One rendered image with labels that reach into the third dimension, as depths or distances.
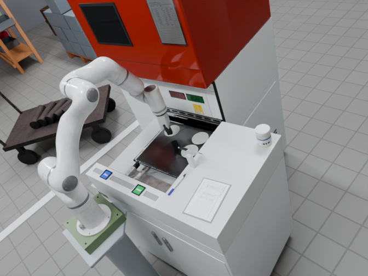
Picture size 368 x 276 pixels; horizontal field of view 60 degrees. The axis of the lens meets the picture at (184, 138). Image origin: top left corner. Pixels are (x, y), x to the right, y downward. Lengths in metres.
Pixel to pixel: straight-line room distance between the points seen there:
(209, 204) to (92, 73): 0.77
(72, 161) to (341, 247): 1.75
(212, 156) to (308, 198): 1.14
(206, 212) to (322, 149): 1.67
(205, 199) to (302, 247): 1.08
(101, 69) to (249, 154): 0.80
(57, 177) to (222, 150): 0.78
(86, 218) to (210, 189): 0.62
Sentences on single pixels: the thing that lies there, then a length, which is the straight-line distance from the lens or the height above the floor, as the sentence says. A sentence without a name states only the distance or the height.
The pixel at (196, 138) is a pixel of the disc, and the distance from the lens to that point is 1.85.
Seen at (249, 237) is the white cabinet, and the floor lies 0.67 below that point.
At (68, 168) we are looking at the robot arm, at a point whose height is 1.29.
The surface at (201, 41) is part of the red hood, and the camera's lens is 1.54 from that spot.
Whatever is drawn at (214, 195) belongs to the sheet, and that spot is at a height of 0.97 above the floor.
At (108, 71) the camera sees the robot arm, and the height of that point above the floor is 1.51.
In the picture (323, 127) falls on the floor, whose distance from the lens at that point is 3.07.
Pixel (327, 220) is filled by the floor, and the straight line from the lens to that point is 2.48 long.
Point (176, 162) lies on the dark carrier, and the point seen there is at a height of 0.90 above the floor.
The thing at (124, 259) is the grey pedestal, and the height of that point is 0.56.
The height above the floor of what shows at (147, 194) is 0.96.
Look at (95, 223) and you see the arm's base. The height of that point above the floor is 0.91.
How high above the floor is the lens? 2.12
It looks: 40 degrees down
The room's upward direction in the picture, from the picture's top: 22 degrees counter-clockwise
